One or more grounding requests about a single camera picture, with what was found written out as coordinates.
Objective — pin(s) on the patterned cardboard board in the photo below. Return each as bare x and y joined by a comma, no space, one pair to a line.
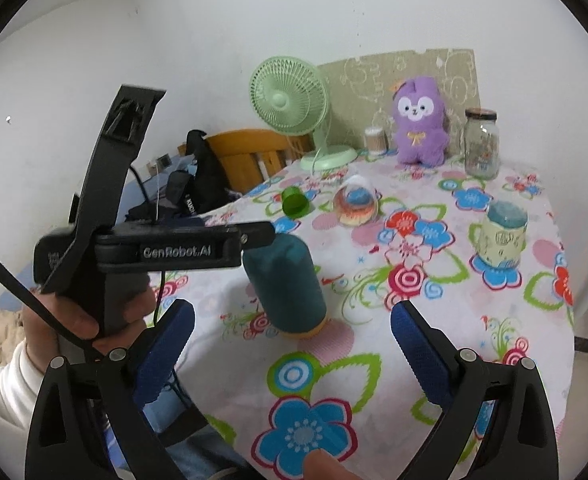
353,90

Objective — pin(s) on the teal cup with orange rim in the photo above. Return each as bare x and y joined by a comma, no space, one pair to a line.
286,290

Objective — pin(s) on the black bag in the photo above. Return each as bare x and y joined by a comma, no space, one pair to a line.
206,175

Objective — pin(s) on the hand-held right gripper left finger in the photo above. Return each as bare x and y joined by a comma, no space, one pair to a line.
166,355

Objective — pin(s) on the person's blue jeans leg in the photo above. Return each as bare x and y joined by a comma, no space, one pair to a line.
194,440

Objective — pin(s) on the purple plush toy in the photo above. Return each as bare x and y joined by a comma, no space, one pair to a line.
418,130

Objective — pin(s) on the floral tablecloth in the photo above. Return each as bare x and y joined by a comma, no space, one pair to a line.
373,320

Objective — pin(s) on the wooden chair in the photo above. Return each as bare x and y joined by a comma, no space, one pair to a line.
244,160

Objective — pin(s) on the small green plastic cup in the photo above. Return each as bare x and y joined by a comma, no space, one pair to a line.
296,203

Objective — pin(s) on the person's left hand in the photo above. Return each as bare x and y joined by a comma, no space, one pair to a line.
74,322

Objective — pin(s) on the beige cloth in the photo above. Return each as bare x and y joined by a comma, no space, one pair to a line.
4,332

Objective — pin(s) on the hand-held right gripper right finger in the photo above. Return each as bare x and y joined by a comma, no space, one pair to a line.
418,355

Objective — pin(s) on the person's right hand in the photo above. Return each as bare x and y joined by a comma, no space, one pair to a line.
326,466

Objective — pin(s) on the green desk fan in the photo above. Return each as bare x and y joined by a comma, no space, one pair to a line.
286,95

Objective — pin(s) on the glass jar with lid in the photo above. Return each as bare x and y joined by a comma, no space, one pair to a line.
481,147

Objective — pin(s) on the cotton swab container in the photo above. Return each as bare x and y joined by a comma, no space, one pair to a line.
376,141

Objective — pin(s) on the clear plastic cup colourful inside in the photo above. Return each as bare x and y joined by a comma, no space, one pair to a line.
356,205

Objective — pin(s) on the pale green mug teal lid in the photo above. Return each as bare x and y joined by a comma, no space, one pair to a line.
501,240

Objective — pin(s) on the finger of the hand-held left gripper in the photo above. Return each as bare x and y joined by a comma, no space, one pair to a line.
259,235
109,160

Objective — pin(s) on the person's left forearm white sleeve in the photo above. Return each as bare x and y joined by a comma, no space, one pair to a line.
9,390

